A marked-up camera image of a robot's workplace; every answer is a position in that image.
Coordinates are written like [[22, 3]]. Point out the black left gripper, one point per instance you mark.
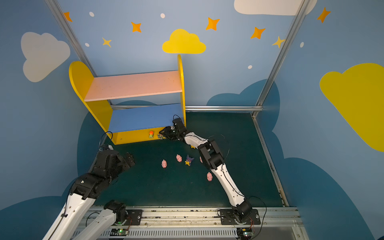
[[127, 160]]

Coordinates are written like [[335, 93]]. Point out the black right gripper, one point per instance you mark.
[[171, 132]]

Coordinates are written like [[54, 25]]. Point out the purple yellow star toy figure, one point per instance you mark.
[[189, 160]]

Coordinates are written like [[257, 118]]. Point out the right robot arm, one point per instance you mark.
[[214, 161]]

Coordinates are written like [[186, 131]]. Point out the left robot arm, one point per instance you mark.
[[82, 195]]

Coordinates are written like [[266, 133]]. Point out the pink toy pig centre left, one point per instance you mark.
[[179, 158]]

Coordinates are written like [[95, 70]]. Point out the pink toy pig far left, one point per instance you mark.
[[164, 164]]

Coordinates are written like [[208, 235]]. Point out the yellow toy shelf unit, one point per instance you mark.
[[130, 125]]

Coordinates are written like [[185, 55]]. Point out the pink toy pig front right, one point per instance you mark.
[[209, 177]]

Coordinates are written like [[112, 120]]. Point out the left circuit board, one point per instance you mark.
[[121, 233]]

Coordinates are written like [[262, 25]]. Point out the circuit board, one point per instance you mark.
[[121, 233], [244, 234]]

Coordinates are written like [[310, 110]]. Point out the right circuit board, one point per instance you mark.
[[244, 234]]

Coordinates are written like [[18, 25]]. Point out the rear aluminium frame bar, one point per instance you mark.
[[200, 108]]

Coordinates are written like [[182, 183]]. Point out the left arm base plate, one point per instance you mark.
[[133, 217]]

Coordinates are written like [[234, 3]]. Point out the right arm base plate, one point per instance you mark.
[[228, 217]]

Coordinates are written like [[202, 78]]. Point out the left aluminium frame post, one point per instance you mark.
[[65, 26]]

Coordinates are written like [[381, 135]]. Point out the aluminium frame post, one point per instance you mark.
[[65, 26], [291, 34]]

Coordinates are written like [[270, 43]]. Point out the aluminium front rail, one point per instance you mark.
[[202, 223]]

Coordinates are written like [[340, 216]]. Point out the right aluminium frame post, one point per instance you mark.
[[291, 34]]

